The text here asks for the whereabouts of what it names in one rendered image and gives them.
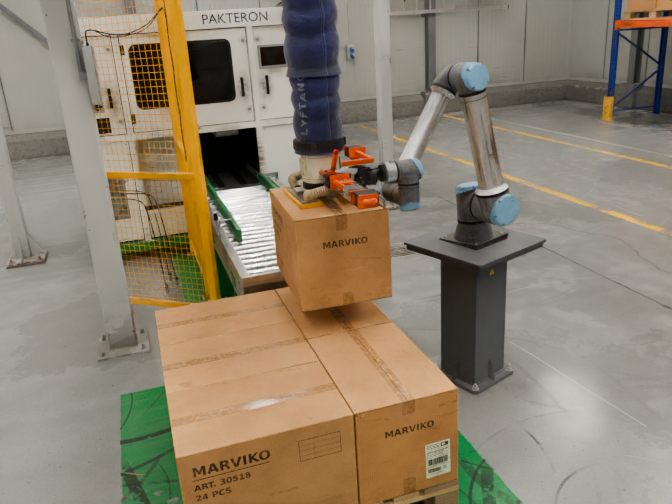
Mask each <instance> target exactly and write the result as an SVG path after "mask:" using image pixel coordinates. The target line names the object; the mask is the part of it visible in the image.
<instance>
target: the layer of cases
mask: <svg viewBox="0 0 672 504"><path fill-rule="evenodd" d="M155 318H156V325H157V333H158V340H159V347H160V354H161V361H162V368H163V375H164V382H165V389H166V396H167V403H168V411H169V418H170V425H171V432H172V439H173V446H174V453H175V460H176V465H177V471H178V477H179V482H180V488H181V494H182V500H183V504H375V503H378V502H381V501H385V500H388V499H392V498H395V497H399V496H402V495H406V494H409V493H412V492H416V491H419V490H423V489H426V488H430V487H433V486H437V485H440V484H443V483H447V482H450V481H454V480H457V479H458V388H457V387H456V386H455V385H454V384H453V383H452V382H451V381H450V380H449V379H448V378H447V377H446V375H445V374H444V373H443V372H442V371H441V370H440V369H439V368H438V367H437V366H436V365H435V364H434V363H433V362H432V361H431V360H430V359H429V358H428V357H427V356H426V355H425V354H424V353H423V352H422V351H421V350H420V349H419V348H418V347H417V346H416V345H415V344H414V343H413V342H412V341H411V340H410V339H409V338H408V337H407V336H406V335H405V334H404V333H403V332H402V331H401V330H400V329H399V328H398V327H397V326H396V325H395V324H394V323H393V322H392V321H391V320H390V319H389V317H388V316H387V315H386V314H385V313H384V312H383V311H382V310H381V309H380V308H379V307H378V306H377V305H376V304H375V303H374V302H373V301H372V300H371V301H365V302H359V303H353V304H347V305H342V306H336V307H330V308H324V309H318V310H312V311H306V312H302V311H301V309H300V307H299V305H298V303H297V301H296V299H295V298H294V296H293V294H292V292H291V290H290V288H289V287H285V288H280V289H275V290H269V291H263V292H258V293H252V294H247V295H241V296H235V297H230V298H224V299H219V300H213V301H208V302H202V303H197V304H191V305H186V306H180V307H175V308H169V309H164V310H158V311H155Z"/></svg>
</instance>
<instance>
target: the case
mask: <svg viewBox="0 0 672 504"><path fill-rule="evenodd" d="M287 188H291V187H282V188H274V189H270V200H271V209H272V219H273V229H274V238H275V248H276V258H277V266H278V268H279V270H280V272H281V273H282V275H283V277H284V279H285V281H286V283H287V285H288V286H289V288H290V290H291V292H292V294H293V296H294V298H295V299H296V301H297V303H298V305H299V307H300V309H301V311H302V312H306V311H312V310H318V309H324V308H330V307H336V306H342V305H347V304H353V303H359V302H365V301H371V300H377V299H382V298H388V297H392V279H391V253H390V228H389V208H388V207H387V206H386V209H383V208H382V207H380V206H378V207H375V208H368V209H361V210H358V208H357V207H356V206H355V205H351V203H345V204H343V203H342V202H341V201H339V200H338V199H337V198H336V197H333V198H329V197H323V198H319V197H317V199H319V200H320V201H321V202H322V203H323V207H317V208H310V209H303V210H300V209H299V208H298V207H297V206H296V205H295V204H294V203H293V202H292V201H291V200H290V199H289V198H288V197H287V196H286V195H285V194H284V192H283V189H287Z"/></svg>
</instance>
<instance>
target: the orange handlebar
mask: <svg viewBox="0 0 672 504"><path fill-rule="evenodd" d="M355 155H357V156H359V157H361V158H363V159H356V160H348V161H341V166H350V165H358V164H366V163H373V162H374V157H372V156H369V155H367V154H365V153H363V152H361V151H359V150H357V151H355ZM333 184H334V185H335V186H337V188H336V189H338V190H339V191H343V186H345V185H353V184H354V181H352V180H351V179H349V180H348V179H346V178H344V179H343V180H341V181H338V180H334V181H333ZM344 184H345V185H344ZM376 203H377V199H376V198H372V199H364V200H363V201H362V204H363V205H374V204H376Z"/></svg>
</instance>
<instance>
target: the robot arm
mask: <svg viewBox="0 0 672 504"><path fill-rule="evenodd" d="M488 81H489V73H488V70H487V69H486V67H485V66H484V65H483V64H481V63H478V62H463V63H460V62H457V63H453V64H451V65H449V66H448V67H446V68H445V69H444V70H443V71H442V72H441V73H440V74H439V75H438V76H437V77H436V78H435V80H434V81H433V83H432V85H431V90H432V93H431V95H430V97H429V99H428V101H427V103H426V105H425V107H424V109H423V111H422V113H421V116H420V118H419V120H418V122H417V124H416V126H415V128H414V130H413V132H412V134H411V136H410V138H409V140H408V142H407V144H406V146H405V148H404V150H403V152H402V154H401V156H400V158H399V160H396V161H391V160H389V162H382V164H381V165H378V167H375V168H370V167H368V166H367V165H365V164H364V165H353V166H351V167H342V168H341V169H338V170H337V171H335V173H340V174H341V173H350V174H352V175H354V184H357V183H358V184H359V183H360V184H359V185H361V186H362V184H361V181H364V183H365V187H366V185H368V186H369V185H376V184H377V182H378V180H379V181H380V182H384V183H383V184H382V185H381V188H380V194H381V196H382V197H383V198H386V201H388V202H392V203H395V204H397V205H399V210H400V211H413V210H417V209H419V208H420V189H419V179H421V178H422V177H423V173H424V171H423V166H422V163H421V162H420V159H421V157H422V155H423V153H424V151H425V149H426V147H427V145H428V143H429V141H430V139H431V137H432V135H433V133H434V131H435V128H436V126H437V124H438V122H439V120H440V118H441V116H442V114H443V112H444V110H445V108H446V106H447V104H448V102H449V100H451V99H454V98H455V96H456V94H457V92H458V94H459V98H460V101H461V106H462V110H463V115H464V120H465V125H466V130H467V134H468V139H469V144H470V149H471V154H472V159H473V163H474V168H475V173H476V178H477V181H474V182H467V183H463V184H460V185H458V186H457V187H456V205H457V222H458V223H457V226H456V230H455V233H454V238H455V240H457V241H459V242H464V243H478V242H484V241H488V240H490V239H492V238H493V237H494V232H493V230H492V227H491V225H490V223H491V224H493V225H497V226H506V225H508V224H510V223H511V222H513V220H514V219H515V218H516V217H517V215H518V212H519V201H518V199H517V198H516V197H515V196H514V195H512V194H510V192H509V186H508V184H507V183H505V182H503V179H502V174H501V169H500V163H499V158H498V153H497V148H496V143H495V137H494V132H493V127H492V122H491V116H490V111H489V106H488V101H487V96H486V86H487V84H488V83H487V82H488Z"/></svg>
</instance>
